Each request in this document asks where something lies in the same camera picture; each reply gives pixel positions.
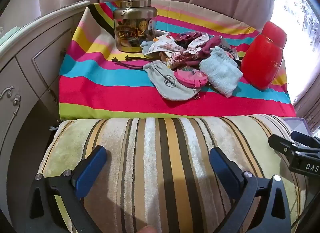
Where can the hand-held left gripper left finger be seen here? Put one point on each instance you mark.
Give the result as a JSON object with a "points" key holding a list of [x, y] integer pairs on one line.
{"points": [[90, 170]]}

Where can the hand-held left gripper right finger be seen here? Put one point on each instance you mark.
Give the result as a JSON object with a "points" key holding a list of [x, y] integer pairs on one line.
{"points": [[223, 170]]}

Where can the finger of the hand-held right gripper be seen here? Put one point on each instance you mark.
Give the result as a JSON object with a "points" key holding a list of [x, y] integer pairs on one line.
{"points": [[306, 137], [282, 145]]}

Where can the purple rimmed box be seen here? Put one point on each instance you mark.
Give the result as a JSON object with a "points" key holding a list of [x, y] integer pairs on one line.
{"points": [[297, 122]]}

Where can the light blue terry pouch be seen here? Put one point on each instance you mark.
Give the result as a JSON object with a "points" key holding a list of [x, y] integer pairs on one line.
{"points": [[220, 72]]}

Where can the pink round coin purse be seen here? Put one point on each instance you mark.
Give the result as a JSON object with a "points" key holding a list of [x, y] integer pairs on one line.
{"points": [[190, 76]]}

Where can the red patterned pouch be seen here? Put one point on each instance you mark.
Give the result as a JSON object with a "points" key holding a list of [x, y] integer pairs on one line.
{"points": [[182, 57]]}

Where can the maroon pouch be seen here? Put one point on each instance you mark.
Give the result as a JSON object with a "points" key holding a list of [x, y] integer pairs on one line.
{"points": [[208, 47]]}

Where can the person's left hand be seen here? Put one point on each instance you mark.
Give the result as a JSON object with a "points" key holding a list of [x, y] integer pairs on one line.
{"points": [[147, 229]]}

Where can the beige striped fuzzy towel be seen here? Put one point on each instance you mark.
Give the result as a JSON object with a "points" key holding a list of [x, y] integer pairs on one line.
{"points": [[155, 160]]}

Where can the rainbow striped cloth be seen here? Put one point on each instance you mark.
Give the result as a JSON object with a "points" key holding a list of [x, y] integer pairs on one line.
{"points": [[112, 92]]}

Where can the red lidded jar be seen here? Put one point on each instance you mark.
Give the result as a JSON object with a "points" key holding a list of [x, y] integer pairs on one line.
{"points": [[260, 62]]}

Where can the white carved cabinet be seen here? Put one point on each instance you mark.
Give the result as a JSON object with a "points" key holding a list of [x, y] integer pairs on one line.
{"points": [[30, 77]]}

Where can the glass jar with gold lid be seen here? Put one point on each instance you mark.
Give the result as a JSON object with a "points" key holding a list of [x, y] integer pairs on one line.
{"points": [[130, 27]]}

